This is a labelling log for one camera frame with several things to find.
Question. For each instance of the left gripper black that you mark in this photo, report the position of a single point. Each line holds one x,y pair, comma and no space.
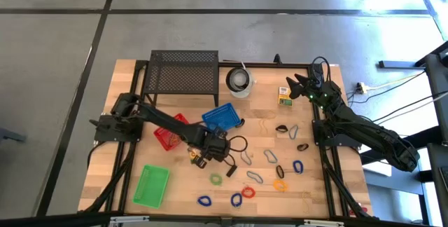
215,146

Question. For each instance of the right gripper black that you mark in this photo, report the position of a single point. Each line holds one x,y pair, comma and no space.
316,90

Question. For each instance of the large yellow green crayon box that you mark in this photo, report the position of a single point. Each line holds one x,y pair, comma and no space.
192,155

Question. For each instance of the small yellow green box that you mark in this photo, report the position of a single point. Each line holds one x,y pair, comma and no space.
285,97

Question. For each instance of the green coil wristband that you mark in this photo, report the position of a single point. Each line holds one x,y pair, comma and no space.
211,179

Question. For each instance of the small black block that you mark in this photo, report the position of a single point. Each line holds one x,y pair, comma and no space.
231,171

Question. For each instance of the yellow rubber band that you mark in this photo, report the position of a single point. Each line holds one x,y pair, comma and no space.
171,139
263,125
304,200

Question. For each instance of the teal rubber band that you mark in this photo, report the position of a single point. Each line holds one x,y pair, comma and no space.
265,153
249,174
242,154
290,134

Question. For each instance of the blue coil wristband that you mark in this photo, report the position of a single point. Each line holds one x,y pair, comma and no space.
294,166
199,201
232,200

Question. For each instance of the black wide elastic band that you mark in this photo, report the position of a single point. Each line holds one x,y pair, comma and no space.
277,171
237,125
276,128
298,147

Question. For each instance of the red-orange coil wristband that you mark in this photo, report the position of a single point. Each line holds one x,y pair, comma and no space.
243,192

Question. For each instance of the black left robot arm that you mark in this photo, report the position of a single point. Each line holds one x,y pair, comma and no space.
161,120

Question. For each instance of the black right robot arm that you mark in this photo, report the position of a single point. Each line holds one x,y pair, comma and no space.
367,129

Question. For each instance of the black desk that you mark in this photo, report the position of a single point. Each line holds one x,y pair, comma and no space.
437,80

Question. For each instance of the black clamp knob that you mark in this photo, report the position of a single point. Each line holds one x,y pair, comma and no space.
277,59

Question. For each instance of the red plastic basket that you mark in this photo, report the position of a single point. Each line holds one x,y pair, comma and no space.
161,139

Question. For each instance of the blue plastic basket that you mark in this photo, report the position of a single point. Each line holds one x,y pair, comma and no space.
220,115

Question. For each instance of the green plastic basket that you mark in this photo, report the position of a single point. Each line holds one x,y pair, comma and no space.
150,185

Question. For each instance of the white power strip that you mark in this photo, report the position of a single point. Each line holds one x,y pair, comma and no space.
363,88

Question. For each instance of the orange coil wristband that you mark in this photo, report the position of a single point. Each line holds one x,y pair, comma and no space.
274,185

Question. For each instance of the black metal mesh shelf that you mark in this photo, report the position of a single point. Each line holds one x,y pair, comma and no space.
182,73

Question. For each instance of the black rig crossbar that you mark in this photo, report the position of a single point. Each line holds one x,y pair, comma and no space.
52,220

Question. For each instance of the grey chair base leg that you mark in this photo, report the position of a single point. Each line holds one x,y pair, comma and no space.
8,134

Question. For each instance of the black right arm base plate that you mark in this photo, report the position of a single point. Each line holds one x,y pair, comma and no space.
320,139

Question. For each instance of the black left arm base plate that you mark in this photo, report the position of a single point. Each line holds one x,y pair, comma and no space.
105,136

